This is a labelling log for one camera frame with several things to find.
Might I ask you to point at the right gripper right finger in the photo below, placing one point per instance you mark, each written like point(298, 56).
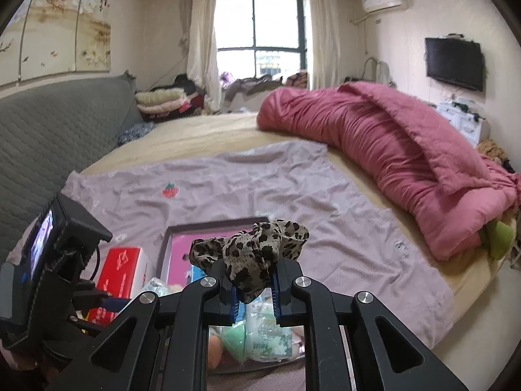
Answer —
point(288, 310)

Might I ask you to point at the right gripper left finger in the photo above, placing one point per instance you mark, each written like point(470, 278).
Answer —
point(222, 307)

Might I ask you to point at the green makeup sponge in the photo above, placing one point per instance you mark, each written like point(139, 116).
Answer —
point(233, 339)

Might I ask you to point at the orange makeup sponge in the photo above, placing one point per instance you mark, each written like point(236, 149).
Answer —
point(214, 352)

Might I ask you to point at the green tissue pack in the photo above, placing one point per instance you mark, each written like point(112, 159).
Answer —
point(266, 341)

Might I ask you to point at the leopard print scrunchie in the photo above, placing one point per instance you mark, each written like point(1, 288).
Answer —
point(249, 255)

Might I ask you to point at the pink and blue book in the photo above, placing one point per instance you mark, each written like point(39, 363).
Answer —
point(178, 269)

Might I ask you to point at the dark shallow box tray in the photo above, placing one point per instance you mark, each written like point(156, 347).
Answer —
point(243, 224)

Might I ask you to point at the mauve embroidered bed sheet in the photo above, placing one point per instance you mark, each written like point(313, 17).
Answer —
point(353, 244)

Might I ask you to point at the red tissue box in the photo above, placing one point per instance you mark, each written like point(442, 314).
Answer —
point(125, 272)

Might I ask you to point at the grey quilted headboard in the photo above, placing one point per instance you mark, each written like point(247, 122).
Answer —
point(50, 131)

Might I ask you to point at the beige mattress cover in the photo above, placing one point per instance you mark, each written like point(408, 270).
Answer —
point(471, 274)

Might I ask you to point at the pink quilted duvet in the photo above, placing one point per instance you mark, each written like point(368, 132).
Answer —
point(417, 159)

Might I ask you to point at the stack of folded blankets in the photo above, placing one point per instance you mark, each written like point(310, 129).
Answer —
point(168, 104)

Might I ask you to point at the green pillow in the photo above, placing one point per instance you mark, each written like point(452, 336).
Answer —
point(499, 237)

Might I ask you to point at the white dresser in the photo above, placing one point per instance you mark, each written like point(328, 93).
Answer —
point(470, 124)

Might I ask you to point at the right cream curtain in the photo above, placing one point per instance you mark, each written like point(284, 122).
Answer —
point(324, 52)

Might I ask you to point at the cream curtain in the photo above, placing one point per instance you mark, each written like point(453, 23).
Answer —
point(199, 44)
point(324, 52)

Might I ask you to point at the left cream curtain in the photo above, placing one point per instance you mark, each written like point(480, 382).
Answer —
point(199, 44)

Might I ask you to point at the white air conditioner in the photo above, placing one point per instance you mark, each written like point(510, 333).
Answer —
point(372, 6)

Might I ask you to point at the wall painting panels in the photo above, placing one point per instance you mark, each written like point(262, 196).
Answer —
point(52, 37)

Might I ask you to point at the window with dark frame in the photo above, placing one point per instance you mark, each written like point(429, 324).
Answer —
point(260, 37)

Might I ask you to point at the wall mounted black television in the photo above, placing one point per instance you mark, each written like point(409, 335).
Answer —
point(456, 62)

